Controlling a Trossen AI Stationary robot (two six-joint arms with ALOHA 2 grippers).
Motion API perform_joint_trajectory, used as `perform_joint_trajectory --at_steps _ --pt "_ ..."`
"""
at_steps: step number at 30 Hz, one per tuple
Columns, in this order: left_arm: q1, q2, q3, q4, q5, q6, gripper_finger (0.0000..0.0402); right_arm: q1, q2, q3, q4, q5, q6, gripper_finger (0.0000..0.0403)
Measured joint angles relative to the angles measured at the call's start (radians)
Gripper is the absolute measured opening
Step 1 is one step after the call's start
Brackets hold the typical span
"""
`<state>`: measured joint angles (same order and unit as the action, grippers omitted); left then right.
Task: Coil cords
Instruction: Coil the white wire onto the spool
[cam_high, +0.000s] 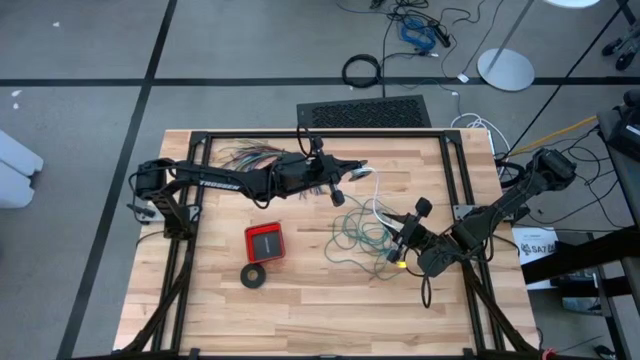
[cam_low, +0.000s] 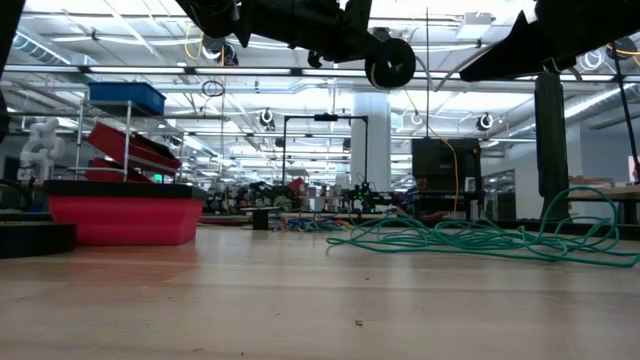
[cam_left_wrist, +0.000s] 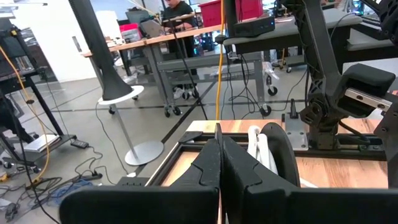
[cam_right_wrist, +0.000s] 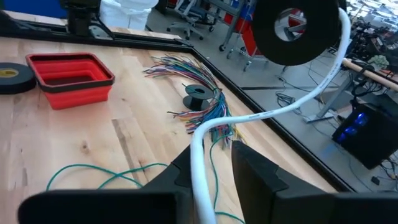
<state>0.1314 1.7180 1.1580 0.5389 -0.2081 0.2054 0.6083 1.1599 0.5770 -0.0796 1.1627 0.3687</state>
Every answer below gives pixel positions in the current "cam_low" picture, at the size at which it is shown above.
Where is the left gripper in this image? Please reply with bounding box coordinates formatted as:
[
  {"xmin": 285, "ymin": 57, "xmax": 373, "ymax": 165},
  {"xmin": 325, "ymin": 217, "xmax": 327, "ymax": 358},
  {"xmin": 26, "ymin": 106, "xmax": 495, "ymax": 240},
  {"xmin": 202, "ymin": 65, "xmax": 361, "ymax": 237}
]
[{"xmin": 244, "ymin": 0, "xmax": 389, "ymax": 69}]

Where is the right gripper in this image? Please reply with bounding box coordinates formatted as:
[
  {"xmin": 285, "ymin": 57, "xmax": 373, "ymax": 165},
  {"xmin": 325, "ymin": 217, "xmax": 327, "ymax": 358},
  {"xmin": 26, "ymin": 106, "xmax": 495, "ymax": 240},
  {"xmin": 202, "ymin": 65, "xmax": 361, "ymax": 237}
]
[{"xmin": 459, "ymin": 0, "xmax": 601, "ymax": 84}]

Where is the black plastic spool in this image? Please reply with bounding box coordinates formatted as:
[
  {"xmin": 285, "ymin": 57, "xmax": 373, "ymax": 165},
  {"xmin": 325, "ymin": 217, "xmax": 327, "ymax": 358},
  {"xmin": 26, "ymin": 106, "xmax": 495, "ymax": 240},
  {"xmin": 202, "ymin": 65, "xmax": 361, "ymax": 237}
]
[{"xmin": 364, "ymin": 37, "xmax": 417, "ymax": 92}]

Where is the green cord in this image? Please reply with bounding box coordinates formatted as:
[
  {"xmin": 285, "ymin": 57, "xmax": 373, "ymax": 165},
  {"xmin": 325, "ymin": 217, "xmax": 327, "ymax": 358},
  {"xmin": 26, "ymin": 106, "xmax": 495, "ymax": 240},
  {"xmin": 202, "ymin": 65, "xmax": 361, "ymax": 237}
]
[{"xmin": 325, "ymin": 187, "xmax": 640, "ymax": 269}]

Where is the black monitor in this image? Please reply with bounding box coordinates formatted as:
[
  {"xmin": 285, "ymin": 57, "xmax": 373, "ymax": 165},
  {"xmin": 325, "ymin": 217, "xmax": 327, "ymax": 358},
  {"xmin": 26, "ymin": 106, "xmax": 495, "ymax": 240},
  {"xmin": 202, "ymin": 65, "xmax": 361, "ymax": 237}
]
[{"xmin": 410, "ymin": 137, "xmax": 483, "ymax": 194}]

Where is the thin black pole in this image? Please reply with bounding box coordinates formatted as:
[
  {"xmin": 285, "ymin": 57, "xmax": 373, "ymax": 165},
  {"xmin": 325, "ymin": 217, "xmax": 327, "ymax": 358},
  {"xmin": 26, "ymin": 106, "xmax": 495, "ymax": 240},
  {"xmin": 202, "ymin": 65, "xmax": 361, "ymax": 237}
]
[{"xmin": 612, "ymin": 49, "xmax": 640, "ymax": 169}]

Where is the person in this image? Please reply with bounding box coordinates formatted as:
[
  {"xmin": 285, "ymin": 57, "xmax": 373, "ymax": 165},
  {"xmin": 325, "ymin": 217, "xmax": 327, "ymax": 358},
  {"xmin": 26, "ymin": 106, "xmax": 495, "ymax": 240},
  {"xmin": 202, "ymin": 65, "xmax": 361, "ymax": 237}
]
[{"xmin": 399, "ymin": 174, "xmax": 451, "ymax": 221}]

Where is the wooden side table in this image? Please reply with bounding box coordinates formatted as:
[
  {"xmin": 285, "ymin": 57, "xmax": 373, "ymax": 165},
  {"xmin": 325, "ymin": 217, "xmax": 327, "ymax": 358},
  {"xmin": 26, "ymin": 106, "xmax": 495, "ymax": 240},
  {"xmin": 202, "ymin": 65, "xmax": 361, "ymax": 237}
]
[{"xmin": 564, "ymin": 183, "xmax": 640, "ymax": 226}]

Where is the blue plastic bin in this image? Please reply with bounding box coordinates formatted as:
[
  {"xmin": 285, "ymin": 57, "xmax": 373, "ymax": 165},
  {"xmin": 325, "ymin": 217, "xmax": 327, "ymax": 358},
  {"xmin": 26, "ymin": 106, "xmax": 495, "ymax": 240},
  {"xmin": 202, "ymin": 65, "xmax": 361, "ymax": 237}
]
[{"xmin": 88, "ymin": 81, "xmax": 167, "ymax": 117}]

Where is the metal shelf rack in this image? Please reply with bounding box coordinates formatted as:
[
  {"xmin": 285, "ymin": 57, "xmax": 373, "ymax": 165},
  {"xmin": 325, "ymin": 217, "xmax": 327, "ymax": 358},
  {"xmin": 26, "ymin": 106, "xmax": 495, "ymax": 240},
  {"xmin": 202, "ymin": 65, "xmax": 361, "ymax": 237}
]
[{"xmin": 67, "ymin": 98, "xmax": 187, "ymax": 184}]

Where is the red plastic shelf bin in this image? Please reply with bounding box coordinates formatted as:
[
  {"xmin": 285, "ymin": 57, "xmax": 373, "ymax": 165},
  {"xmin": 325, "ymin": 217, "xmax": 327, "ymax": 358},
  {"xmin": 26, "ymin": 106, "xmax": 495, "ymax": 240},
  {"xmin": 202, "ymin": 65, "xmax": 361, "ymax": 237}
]
[
  {"xmin": 83, "ymin": 157, "xmax": 154, "ymax": 184},
  {"xmin": 87, "ymin": 122, "xmax": 183, "ymax": 176}
]

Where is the red square tray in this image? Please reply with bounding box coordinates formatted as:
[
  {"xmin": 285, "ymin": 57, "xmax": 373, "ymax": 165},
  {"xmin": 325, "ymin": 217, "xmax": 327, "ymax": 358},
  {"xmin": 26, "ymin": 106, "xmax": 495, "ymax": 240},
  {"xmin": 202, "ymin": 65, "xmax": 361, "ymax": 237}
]
[{"xmin": 43, "ymin": 179, "xmax": 209, "ymax": 247}]

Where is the black tape roll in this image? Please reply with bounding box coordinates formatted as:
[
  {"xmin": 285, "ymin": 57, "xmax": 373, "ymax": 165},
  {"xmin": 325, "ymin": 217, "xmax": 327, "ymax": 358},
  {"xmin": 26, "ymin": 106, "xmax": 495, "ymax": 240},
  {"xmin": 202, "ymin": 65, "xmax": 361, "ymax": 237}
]
[{"xmin": 0, "ymin": 221, "xmax": 78, "ymax": 260}]

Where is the black distant camera rig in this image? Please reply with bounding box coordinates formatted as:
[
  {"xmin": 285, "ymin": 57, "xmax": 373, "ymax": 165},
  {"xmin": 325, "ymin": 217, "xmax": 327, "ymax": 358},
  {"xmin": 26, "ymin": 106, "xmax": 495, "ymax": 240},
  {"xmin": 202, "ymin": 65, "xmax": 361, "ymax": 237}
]
[{"xmin": 282, "ymin": 113, "xmax": 370, "ymax": 186}]

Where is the black upright post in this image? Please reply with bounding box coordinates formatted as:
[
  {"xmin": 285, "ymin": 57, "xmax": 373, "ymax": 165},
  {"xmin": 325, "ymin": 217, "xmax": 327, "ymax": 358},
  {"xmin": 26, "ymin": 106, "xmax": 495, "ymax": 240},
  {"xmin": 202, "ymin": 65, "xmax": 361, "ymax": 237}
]
[{"xmin": 532, "ymin": 72, "xmax": 574, "ymax": 224}]

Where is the orange hanging cable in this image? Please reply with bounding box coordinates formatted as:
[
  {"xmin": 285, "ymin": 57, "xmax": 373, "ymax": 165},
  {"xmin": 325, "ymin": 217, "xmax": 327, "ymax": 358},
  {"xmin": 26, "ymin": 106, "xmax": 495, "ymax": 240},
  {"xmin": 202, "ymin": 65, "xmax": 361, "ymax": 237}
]
[{"xmin": 439, "ymin": 137, "xmax": 460, "ymax": 215}]

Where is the black hanging cable loop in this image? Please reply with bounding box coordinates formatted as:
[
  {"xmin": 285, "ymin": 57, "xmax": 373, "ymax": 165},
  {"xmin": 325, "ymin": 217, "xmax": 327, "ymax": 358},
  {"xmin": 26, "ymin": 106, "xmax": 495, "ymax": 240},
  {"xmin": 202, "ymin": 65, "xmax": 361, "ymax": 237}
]
[{"xmin": 201, "ymin": 79, "xmax": 226, "ymax": 99}]

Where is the multicolour wire bundle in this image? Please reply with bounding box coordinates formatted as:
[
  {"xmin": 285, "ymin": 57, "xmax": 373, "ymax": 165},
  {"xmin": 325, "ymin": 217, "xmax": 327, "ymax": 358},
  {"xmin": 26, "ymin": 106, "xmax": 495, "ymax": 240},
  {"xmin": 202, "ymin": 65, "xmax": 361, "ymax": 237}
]
[{"xmin": 272, "ymin": 214, "xmax": 359, "ymax": 234}]

